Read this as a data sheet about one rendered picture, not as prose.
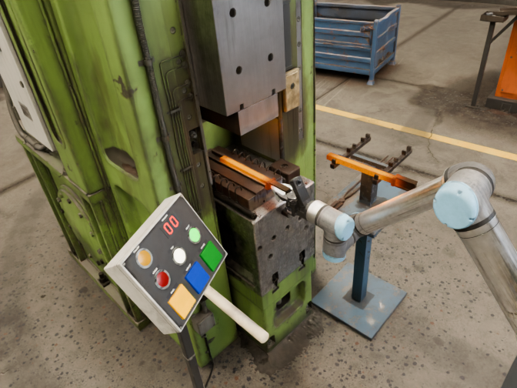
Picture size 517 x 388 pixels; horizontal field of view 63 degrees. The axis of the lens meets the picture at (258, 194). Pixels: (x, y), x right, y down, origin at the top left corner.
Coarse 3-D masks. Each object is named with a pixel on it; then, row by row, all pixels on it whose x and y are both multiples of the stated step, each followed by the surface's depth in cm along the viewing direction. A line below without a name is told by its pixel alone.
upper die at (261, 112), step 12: (276, 96) 158; (204, 108) 161; (240, 108) 149; (252, 108) 151; (264, 108) 156; (276, 108) 161; (216, 120) 159; (228, 120) 153; (240, 120) 149; (252, 120) 154; (264, 120) 158; (240, 132) 152
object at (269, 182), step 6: (222, 156) 193; (228, 162) 188; (234, 162) 188; (240, 168) 184; (246, 168) 184; (252, 174) 179; (258, 174) 179; (264, 180) 175; (270, 180) 174; (270, 186) 174; (276, 186) 170; (282, 186) 170; (288, 192) 169
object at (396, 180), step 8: (336, 160) 188; (344, 160) 186; (352, 160) 185; (352, 168) 183; (360, 168) 180; (368, 168) 179; (384, 176) 174; (392, 176) 173; (400, 176) 171; (392, 184) 172; (400, 184) 171; (408, 184) 169; (416, 184) 167
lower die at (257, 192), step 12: (228, 156) 196; (240, 156) 195; (216, 168) 189; (228, 168) 188; (252, 168) 186; (264, 168) 186; (216, 180) 183; (228, 180) 182; (240, 180) 180; (252, 180) 179; (276, 180) 178; (240, 192) 174; (252, 192) 173; (264, 192) 175; (252, 204) 173
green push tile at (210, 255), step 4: (208, 244) 141; (212, 244) 143; (204, 248) 140; (208, 248) 141; (212, 248) 142; (216, 248) 144; (204, 252) 139; (208, 252) 140; (212, 252) 142; (216, 252) 143; (200, 256) 138; (204, 256) 138; (208, 256) 140; (212, 256) 141; (216, 256) 143; (220, 256) 144; (204, 260) 138; (208, 260) 139; (212, 260) 141; (216, 260) 142; (208, 264) 139; (212, 264) 140; (216, 264) 142; (212, 268) 140
